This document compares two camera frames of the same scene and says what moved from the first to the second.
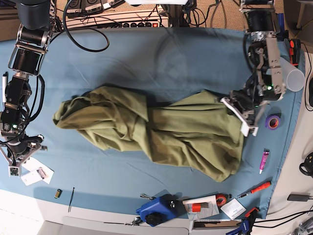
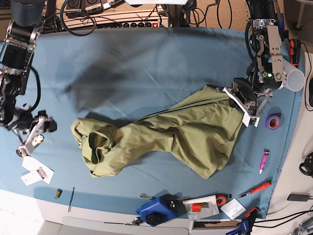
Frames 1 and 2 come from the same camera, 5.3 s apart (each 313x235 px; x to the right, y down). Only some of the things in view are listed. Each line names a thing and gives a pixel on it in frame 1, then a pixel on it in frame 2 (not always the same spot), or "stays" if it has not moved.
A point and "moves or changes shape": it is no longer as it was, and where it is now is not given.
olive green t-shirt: [201, 131] moves or changes shape
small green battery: [58, 193] stays
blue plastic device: [161, 209] stays
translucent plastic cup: [293, 79] stays
